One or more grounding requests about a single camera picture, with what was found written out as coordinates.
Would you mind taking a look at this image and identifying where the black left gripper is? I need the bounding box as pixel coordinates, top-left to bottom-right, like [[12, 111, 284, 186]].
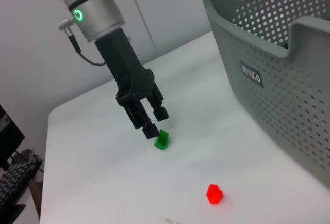
[[94, 27, 170, 140]]

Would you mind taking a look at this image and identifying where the grey perforated storage bin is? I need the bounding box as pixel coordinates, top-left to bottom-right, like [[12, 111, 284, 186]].
[[190, 0, 330, 191]]

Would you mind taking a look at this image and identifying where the green building block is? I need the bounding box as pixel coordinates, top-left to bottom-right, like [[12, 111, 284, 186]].
[[154, 129, 171, 151]]

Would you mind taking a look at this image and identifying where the small red cube block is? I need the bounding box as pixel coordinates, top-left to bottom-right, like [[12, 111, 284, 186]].
[[206, 184, 224, 205]]

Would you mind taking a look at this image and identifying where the black monitor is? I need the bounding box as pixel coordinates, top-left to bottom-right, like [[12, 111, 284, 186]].
[[0, 104, 26, 171]]

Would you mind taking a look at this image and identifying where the black keyboard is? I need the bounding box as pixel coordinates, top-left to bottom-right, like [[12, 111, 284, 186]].
[[0, 162, 43, 211]]

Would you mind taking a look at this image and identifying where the left gripper cable with plug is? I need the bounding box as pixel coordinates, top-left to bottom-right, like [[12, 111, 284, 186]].
[[58, 17, 108, 67]]

